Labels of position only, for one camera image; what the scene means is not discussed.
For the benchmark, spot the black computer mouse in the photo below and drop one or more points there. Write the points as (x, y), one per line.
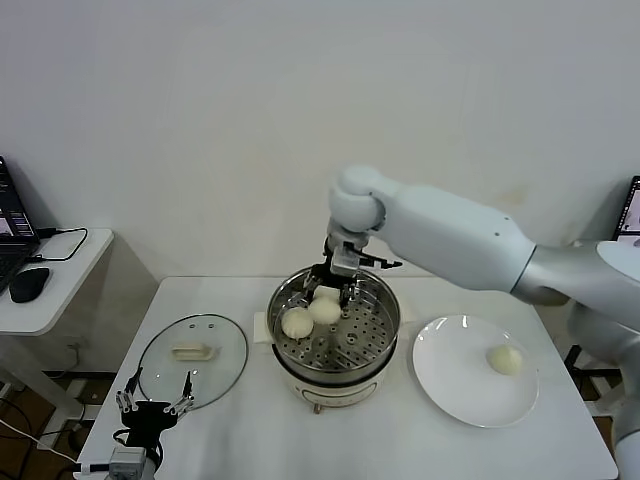
(30, 284)

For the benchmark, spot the white steamed baozi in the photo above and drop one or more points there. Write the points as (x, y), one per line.
(325, 311)
(325, 291)
(505, 360)
(297, 323)

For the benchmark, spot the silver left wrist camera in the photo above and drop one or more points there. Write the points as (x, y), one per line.
(127, 459)

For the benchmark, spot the white floor power strip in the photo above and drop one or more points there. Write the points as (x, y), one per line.
(82, 390)

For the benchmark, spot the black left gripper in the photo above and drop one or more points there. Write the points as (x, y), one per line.
(145, 420)

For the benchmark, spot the white electric cooker base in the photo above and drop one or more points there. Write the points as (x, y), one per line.
(335, 392)

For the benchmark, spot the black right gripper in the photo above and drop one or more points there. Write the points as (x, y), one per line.
(324, 270)

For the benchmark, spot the grey laptop with dark screen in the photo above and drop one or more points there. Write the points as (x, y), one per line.
(631, 210)

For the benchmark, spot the stainless steel steamer basket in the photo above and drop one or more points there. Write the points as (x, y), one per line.
(370, 330)

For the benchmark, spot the white round plate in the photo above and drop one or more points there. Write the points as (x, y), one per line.
(460, 380)

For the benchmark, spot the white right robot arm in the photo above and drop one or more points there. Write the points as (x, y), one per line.
(450, 235)

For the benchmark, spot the round glass pot lid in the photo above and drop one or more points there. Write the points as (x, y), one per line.
(200, 380)

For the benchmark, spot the black laptop with pink screen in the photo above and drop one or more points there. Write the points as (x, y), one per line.
(12, 235)

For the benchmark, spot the white rounded side desk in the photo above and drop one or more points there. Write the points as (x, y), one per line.
(60, 295)

